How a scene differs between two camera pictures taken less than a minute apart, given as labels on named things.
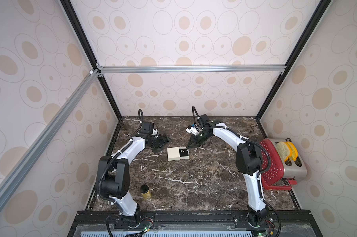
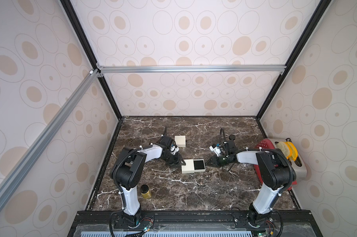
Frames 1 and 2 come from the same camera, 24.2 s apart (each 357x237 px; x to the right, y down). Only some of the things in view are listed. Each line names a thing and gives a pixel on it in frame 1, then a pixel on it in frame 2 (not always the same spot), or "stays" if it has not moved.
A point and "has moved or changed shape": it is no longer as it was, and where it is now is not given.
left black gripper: (161, 142) to (176, 161)
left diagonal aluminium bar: (24, 162) stays
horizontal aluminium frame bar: (126, 69) stays
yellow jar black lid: (145, 192) stays
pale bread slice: (284, 150) stays
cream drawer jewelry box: (177, 153) has moved or changed shape
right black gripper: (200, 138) to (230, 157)
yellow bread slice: (293, 150) stays
